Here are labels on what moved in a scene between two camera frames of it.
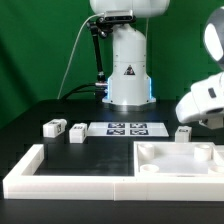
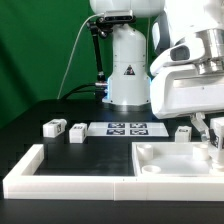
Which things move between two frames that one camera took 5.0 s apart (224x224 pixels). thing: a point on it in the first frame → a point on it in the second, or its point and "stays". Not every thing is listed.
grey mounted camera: (117, 16) stays
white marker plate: (127, 129) stays
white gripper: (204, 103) → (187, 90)
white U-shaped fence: (22, 182) stays
